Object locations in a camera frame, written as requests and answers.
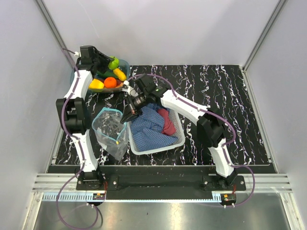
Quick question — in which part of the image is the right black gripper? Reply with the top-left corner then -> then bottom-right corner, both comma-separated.
120,92 -> 150,125

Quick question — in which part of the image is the fake green cucumber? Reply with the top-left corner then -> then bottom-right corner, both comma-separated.
102,70 -> 118,79

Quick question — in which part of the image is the fake yellow banana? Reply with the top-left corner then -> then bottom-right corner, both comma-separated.
113,68 -> 127,82

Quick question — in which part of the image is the fake orange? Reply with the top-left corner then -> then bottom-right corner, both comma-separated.
104,77 -> 117,89

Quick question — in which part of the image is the fake yellow lemon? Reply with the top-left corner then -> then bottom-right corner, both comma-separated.
88,79 -> 105,91

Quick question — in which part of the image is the clear zip top bag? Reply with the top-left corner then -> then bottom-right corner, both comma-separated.
92,107 -> 129,161

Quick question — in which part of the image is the fake carrot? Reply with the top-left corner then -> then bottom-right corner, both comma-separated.
87,81 -> 125,93

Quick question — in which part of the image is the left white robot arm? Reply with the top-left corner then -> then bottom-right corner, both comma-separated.
56,45 -> 113,190

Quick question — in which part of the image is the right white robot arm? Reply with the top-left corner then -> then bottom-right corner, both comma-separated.
121,74 -> 237,190

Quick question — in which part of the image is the blue transparent plastic tub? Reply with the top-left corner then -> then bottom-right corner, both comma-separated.
69,58 -> 130,94

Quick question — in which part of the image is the blue checkered shirt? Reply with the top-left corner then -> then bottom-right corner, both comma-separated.
130,103 -> 178,151

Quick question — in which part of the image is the red cloth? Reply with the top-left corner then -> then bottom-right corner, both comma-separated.
157,108 -> 176,136

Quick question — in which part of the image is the white plastic basket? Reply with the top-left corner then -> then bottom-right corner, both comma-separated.
127,104 -> 185,155

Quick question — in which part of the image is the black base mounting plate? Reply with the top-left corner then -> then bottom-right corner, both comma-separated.
76,166 -> 246,202

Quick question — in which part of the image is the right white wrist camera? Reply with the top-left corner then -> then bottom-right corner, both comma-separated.
121,80 -> 138,97

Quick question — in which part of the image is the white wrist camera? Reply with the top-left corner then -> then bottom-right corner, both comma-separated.
74,51 -> 81,57
121,80 -> 138,97

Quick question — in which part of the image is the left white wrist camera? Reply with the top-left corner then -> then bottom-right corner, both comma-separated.
74,51 -> 81,57

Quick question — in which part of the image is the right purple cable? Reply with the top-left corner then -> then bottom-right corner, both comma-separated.
126,73 -> 255,208

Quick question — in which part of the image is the purple cable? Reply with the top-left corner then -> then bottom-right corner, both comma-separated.
126,73 -> 255,208
55,47 -> 102,229

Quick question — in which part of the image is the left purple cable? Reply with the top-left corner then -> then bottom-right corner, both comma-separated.
55,47 -> 102,229

